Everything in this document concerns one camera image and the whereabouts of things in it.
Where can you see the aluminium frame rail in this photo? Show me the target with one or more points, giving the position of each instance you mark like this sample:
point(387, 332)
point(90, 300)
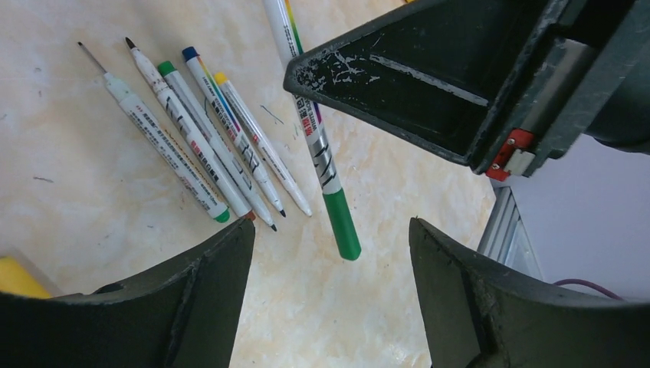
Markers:
point(505, 238)

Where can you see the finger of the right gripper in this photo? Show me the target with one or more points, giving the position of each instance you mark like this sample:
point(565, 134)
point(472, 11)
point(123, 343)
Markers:
point(429, 72)

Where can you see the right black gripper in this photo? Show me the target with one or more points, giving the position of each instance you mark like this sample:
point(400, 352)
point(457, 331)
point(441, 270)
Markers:
point(586, 74)

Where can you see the green long nib marker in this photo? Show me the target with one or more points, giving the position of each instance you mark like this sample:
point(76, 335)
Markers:
point(171, 151)

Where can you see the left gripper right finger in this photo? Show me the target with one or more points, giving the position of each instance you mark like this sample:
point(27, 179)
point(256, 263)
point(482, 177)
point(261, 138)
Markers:
point(480, 313)

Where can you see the blue end marker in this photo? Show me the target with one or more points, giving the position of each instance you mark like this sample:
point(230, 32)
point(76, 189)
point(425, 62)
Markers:
point(230, 123)

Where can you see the black cap brown marker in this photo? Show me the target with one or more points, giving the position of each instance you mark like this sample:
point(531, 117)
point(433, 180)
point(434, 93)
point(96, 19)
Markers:
point(184, 123)

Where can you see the yellow crumpled cloth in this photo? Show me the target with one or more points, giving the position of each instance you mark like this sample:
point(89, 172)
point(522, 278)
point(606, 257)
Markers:
point(15, 279)

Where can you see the purple end green cap marker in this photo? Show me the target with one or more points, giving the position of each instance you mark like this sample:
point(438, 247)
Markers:
point(287, 40)

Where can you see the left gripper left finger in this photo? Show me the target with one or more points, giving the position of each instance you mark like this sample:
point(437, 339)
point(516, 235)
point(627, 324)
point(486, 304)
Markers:
point(183, 312)

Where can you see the yellow end rainbow marker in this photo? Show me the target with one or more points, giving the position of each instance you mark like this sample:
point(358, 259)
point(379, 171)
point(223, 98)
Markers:
point(260, 138)

